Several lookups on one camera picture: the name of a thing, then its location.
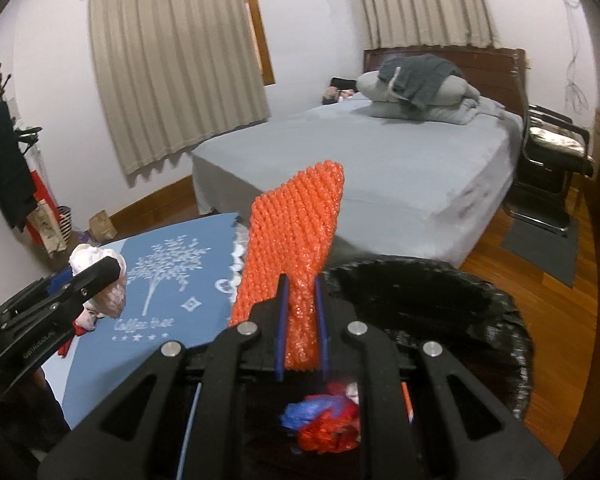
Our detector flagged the red garment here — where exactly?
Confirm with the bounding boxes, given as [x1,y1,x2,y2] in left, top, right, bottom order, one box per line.
[25,167,61,246]

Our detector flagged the striped bag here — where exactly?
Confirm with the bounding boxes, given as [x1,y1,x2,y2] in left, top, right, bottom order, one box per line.
[57,205,74,243]

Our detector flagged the white tissue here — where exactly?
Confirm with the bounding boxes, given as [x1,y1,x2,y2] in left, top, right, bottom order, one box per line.
[69,243,128,318]

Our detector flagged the wide beige curtain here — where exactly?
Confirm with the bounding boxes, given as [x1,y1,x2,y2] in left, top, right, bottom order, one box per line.
[87,0,272,176]

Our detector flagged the orange foam net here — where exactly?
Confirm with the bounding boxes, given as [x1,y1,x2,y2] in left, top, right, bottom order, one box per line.
[228,159,346,372]

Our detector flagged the thin wall cable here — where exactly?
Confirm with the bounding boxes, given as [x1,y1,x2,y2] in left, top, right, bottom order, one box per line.
[550,0,592,111]

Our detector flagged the plush toy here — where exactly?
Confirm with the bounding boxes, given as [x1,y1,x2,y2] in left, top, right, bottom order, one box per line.
[321,87,356,105]

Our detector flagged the black chair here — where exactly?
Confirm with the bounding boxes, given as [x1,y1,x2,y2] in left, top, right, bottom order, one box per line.
[505,67,596,236]

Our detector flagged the black coat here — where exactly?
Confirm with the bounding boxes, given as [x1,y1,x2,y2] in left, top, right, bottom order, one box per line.
[0,102,37,231]

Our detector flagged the brown paper bag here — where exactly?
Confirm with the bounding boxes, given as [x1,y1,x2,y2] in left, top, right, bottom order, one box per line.
[89,210,117,242]

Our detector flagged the dark grey cloth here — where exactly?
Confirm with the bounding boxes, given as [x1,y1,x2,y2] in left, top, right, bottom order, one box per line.
[378,55,466,110]

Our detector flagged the narrow beige curtain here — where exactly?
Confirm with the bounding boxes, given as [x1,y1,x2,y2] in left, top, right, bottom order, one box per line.
[345,0,496,51]

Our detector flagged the wooden headboard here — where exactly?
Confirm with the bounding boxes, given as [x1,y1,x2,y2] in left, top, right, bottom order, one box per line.
[363,46,527,116]

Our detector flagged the beige tote bag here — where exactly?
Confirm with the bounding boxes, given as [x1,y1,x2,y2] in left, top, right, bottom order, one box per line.
[27,200,68,256]

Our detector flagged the wooden window frame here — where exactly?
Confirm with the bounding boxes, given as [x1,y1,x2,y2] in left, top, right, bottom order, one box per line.
[237,0,276,86]

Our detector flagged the red plastic bag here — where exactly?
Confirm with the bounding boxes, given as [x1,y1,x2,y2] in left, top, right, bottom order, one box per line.
[297,382,362,455]

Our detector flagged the bin with black liner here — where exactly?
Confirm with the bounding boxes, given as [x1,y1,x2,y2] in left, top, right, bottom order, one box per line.
[180,255,536,480]

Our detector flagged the red paper packet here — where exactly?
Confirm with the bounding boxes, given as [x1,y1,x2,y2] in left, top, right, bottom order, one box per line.
[57,316,98,359]

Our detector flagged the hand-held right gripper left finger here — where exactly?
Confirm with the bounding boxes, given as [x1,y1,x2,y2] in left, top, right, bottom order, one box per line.
[37,274,288,480]

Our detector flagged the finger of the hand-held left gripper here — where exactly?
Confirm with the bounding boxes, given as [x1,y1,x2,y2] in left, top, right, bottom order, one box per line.
[0,269,77,322]
[54,256,122,319]

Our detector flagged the blue plastic bag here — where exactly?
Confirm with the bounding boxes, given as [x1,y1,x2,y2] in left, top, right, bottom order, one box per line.
[280,394,353,431]

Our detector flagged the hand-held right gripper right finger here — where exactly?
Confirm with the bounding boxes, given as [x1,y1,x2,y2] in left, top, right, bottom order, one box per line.
[314,274,566,480]

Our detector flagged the bed with grey sheet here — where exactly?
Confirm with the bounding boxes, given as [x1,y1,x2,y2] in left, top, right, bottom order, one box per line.
[190,97,523,268]

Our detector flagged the blue printed tablecloth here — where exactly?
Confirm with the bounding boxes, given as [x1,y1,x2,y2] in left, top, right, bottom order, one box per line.
[42,212,251,431]

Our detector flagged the grey floor mat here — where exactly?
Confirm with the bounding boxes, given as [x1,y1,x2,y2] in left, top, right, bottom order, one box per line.
[501,215,581,288]

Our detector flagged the grey pillow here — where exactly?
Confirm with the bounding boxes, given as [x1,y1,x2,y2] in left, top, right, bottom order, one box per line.
[370,97,481,126]
[356,71,481,107]

